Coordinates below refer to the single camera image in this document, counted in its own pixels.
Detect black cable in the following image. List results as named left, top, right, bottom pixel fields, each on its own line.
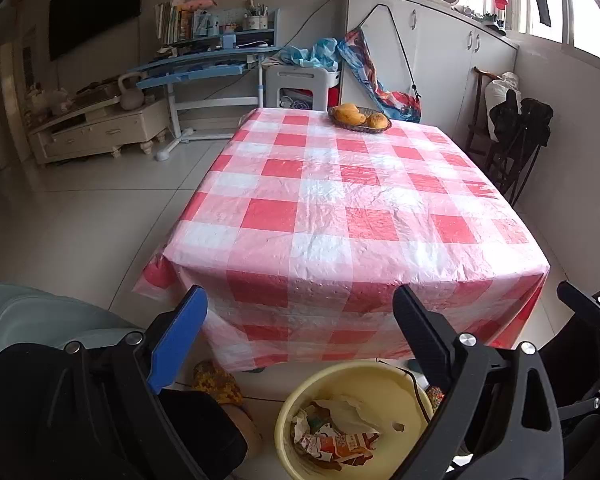
left=377, top=357, right=434, bottom=424

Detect red white checkered tablecloth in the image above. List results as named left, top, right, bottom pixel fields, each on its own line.
left=134, top=108, right=550, bottom=372

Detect yellow plastic trash basin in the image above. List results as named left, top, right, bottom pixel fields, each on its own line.
left=274, top=361, right=434, bottom=479

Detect red snack wrapper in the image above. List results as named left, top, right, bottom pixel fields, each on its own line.
left=290, top=402, right=380, bottom=470

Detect blue white study desk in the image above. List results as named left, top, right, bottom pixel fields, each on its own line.
left=134, top=9, right=280, bottom=162

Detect cream TV cabinet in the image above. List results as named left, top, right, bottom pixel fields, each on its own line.
left=28, top=96, right=170, bottom=166

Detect white plastic stool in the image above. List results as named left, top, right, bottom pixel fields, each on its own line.
left=264, top=64, right=340, bottom=112

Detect white wall cabinet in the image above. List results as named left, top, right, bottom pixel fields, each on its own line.
left=343, top=0, right=517, bottom=143

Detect yellow floral slipper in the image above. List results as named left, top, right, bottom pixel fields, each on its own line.
left=192, top=360, right=244, bottom=408

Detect pink kettlebell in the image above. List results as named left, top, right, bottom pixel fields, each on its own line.
left=118, top=72, right=145, bottom=112

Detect black clothes on chair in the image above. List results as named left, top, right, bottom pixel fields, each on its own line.
left=489, top=89, right=554, bottom=148

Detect black wall television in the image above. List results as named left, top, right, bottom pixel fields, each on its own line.
left=47, top=0, right=142, bottom=61

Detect woven fruit basket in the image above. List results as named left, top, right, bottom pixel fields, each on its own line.
left=328, top=103, right=392, bottom=133

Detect dark wooden folding chair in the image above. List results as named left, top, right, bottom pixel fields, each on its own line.
left=465, top=67, right=554, bottom=205

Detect grey green sofa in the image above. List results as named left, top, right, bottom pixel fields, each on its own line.
left=0, top=283, right=144, bottom=377

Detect light blue plastic bag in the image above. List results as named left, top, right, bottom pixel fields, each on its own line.
left=279, top=38, right=339, bottom=73

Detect colourful patterned cloth bag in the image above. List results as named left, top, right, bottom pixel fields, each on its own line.
left=337, top=26, right=422, bottom=122

